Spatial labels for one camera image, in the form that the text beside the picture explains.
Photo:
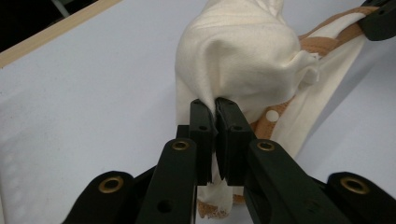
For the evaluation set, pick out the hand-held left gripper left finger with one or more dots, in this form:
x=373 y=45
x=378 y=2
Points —
x=171 y=180

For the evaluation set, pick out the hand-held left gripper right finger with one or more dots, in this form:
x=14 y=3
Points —
x=274 y=186

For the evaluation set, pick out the cream baby bodysuit brown trim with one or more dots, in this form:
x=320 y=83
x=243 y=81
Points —
x=243 y=53

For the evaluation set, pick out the wooden table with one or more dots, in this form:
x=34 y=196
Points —
x=46 y=34

